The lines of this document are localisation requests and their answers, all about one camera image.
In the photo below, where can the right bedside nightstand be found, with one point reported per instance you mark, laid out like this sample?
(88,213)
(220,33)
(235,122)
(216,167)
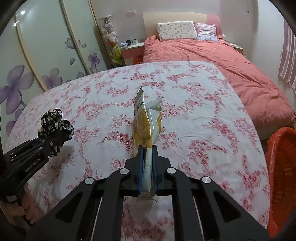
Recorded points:
(237,48)

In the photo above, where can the stack of plush toys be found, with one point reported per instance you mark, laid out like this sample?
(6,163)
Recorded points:
(111,42)

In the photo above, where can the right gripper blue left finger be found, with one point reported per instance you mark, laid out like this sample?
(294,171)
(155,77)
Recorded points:
(140,162)

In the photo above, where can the floral white pillow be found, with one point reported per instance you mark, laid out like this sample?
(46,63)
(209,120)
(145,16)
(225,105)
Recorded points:
(176,30)

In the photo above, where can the pink left nightstand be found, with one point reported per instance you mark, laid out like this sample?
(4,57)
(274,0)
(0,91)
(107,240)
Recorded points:
(133,54)

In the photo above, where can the orange trash basket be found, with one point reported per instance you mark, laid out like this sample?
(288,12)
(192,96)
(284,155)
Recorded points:
(280,159)

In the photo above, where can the pink striped pillow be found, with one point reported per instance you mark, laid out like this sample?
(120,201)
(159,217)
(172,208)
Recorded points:
(206,32)

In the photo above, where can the white mug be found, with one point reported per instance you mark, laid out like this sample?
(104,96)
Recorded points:
(135,41)

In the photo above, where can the pink striped curtain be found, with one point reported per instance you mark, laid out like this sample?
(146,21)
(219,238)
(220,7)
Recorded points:
(287,66)

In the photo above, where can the yellow white snack wrapper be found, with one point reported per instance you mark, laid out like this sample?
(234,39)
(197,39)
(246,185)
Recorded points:
(147,126)

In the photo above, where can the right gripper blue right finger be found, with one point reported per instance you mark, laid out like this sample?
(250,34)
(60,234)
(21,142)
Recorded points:
(155,157)

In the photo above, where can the pink floral tablecloth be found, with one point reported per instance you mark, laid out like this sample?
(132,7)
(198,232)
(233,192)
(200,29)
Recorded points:
(213,181)

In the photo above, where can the person's left hand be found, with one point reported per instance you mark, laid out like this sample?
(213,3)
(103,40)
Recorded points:
(19,208)

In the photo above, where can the floral sliding wardrobe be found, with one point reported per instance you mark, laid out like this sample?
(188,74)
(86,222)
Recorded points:
(46,44)

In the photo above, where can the black daisy print scrunchie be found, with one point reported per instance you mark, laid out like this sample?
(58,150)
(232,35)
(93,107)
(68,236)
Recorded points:
(53,127)

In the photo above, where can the coral red duvet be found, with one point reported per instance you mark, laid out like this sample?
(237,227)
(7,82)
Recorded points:
(265,103)

